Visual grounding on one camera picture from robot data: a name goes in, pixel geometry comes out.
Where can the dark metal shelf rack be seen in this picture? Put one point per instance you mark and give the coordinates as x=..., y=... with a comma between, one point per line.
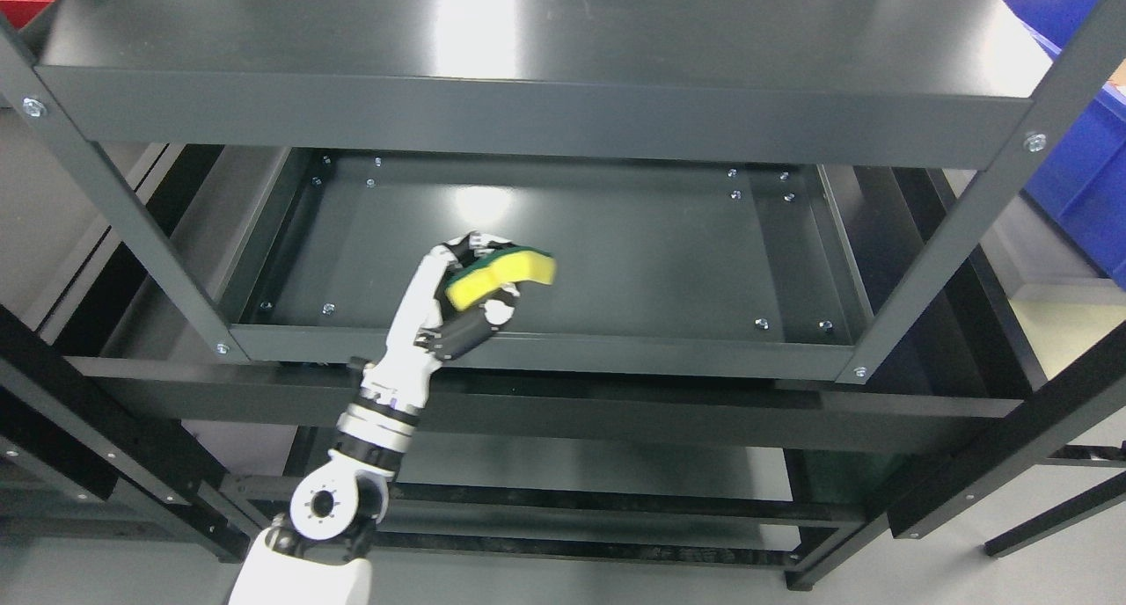
x=773, y=334

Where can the red box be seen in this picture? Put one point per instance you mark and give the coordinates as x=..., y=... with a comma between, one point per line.
x=21, y=12

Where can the green yellow sponge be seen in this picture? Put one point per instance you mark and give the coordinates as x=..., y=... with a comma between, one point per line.
x=510, y=265

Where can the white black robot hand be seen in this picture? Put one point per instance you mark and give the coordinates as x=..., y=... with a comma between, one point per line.
x=428, y=330

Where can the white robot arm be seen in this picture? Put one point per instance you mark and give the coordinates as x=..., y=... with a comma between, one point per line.
x=316, y=552

